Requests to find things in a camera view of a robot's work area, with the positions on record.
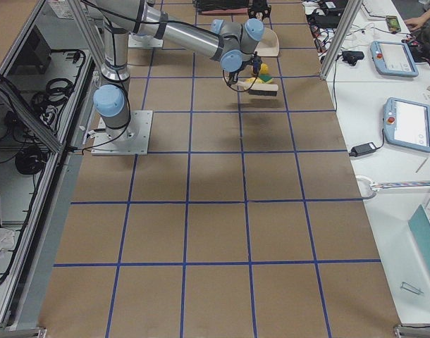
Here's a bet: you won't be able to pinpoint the blue teach pendant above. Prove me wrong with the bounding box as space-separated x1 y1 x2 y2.
370 41 419 77
383 97 430 153

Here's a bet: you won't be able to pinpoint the person hand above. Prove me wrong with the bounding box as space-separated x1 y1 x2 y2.
404 16 426 31

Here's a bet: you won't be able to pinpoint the bin with black bag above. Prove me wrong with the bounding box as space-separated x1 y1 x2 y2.
192 0 250 13

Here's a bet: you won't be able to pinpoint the far blue teach pendant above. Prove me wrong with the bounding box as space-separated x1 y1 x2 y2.
370 41 419 77

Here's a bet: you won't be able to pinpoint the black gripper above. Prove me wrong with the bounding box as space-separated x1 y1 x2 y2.
226 60 253 87

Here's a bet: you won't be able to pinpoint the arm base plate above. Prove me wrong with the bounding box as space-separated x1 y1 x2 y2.
90 111 153 156
128 33 164 49

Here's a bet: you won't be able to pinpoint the beige hand brush black bristles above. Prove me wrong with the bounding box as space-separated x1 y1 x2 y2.
235 81 278 96

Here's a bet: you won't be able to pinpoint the yellow peel piece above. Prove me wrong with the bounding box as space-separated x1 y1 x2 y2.
245 77 263 86

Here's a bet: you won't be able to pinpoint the aluminium frame post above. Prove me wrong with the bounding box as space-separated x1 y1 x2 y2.
319 0 362 80

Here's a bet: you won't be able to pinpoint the yellow lemon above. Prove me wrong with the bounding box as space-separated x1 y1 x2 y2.
259 63 269 74

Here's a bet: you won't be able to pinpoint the black webcam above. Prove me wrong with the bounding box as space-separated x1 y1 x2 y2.
342 51 364 66

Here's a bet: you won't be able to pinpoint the black power adapter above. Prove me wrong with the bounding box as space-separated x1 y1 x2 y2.
349 142 378 157

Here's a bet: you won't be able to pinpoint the teal folder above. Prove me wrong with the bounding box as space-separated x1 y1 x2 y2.
409 205 430 255

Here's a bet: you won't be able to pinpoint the beige plastic dustpan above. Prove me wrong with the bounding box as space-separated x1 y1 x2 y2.
255 27 280 57

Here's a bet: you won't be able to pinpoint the green yellow sponge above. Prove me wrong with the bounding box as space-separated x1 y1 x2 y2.
258 74 273 84

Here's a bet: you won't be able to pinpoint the near blue teach pendant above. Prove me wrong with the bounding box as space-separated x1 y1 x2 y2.
383 97 430 153

